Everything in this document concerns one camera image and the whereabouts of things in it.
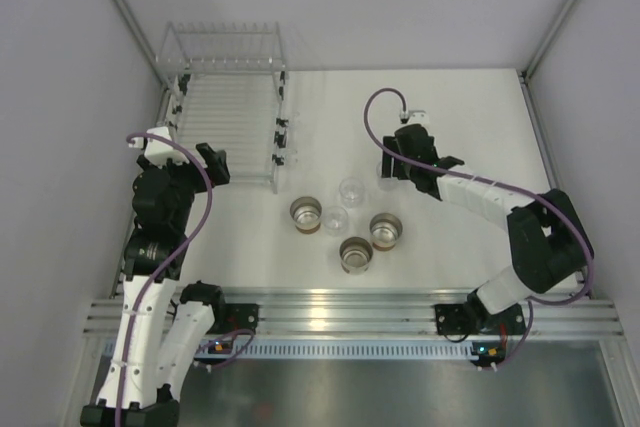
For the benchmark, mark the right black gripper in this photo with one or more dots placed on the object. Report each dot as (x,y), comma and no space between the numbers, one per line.
(398,171)

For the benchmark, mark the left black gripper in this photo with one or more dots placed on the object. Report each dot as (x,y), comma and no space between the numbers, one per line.
(217,159)

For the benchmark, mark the clear plastic cup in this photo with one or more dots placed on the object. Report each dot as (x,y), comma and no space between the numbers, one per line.
(335,220)
(352,192)

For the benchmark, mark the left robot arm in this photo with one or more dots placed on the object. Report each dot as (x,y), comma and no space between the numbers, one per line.
(149,364)

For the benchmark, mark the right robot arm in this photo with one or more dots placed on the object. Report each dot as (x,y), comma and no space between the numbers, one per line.
(547,242)

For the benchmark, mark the clear acrylic dish rack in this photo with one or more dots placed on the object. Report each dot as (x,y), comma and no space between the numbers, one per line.
(226,86)

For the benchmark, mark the steel cup right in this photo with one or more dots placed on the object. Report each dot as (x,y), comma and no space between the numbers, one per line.
(385,231)

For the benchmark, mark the steel cup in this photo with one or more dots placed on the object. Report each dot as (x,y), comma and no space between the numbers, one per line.
(355,255)
(385,231)
(306,213)

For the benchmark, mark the steel cup left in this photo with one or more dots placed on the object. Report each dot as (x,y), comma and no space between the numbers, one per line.
(306,213)

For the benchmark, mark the steel cup front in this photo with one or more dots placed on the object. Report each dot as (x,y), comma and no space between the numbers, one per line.
(355,255)

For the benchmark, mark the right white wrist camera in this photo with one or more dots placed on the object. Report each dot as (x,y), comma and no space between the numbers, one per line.
(412,116)

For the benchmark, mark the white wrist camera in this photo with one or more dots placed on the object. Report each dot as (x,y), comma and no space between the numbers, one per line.
(412,116)
(159,153)

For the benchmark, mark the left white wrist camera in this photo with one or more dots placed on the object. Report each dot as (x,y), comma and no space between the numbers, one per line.
(159,153)

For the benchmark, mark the left aluminium frame post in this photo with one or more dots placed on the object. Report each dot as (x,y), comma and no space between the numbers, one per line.
(140,39)

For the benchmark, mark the aluminium frame post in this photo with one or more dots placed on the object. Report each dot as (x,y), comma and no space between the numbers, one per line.
(140,39)
(557,24)

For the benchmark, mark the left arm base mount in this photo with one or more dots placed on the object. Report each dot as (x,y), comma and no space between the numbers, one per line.
(240,316)

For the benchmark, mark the aluminium mounting rail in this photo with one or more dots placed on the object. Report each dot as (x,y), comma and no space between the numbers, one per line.
(404,314)

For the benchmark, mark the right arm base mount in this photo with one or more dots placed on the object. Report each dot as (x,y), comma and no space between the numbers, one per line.
(455,320)

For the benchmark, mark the white slotted cable duct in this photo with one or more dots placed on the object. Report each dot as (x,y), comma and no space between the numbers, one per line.
(283,349)

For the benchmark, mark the right aluminium frame post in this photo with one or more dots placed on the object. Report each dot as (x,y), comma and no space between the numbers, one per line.
(557,24)

